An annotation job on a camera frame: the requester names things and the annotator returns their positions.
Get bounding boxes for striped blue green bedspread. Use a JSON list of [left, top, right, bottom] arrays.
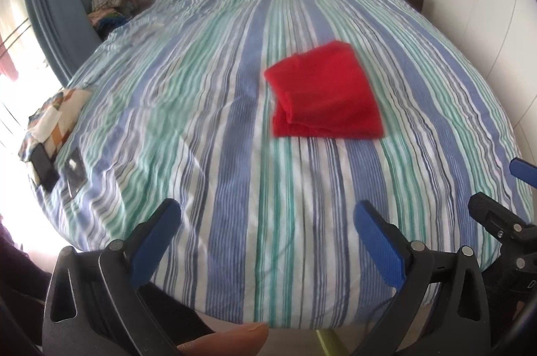
[[36, 0, 533, 329]]

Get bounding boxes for person's left hand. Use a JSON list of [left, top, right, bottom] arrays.
[[178, 323, 270, 356]]

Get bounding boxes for pile of clothes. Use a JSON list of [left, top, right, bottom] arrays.
[[87, 0, 138, 40]]

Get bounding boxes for dark flat card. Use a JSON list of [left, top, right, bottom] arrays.
[[59, 148, 87, 199]]

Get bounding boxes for white wardrobe doors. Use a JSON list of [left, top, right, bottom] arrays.
[[369, 0, 537, 168]]

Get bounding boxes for green slipper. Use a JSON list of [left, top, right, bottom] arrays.
[[316, 329, 349, 356]]

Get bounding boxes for red knit sweater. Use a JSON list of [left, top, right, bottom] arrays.
[[264, 40, 384, 139]]

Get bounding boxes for black smartphone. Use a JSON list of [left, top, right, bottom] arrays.
[[29, 143, 59, 192]]

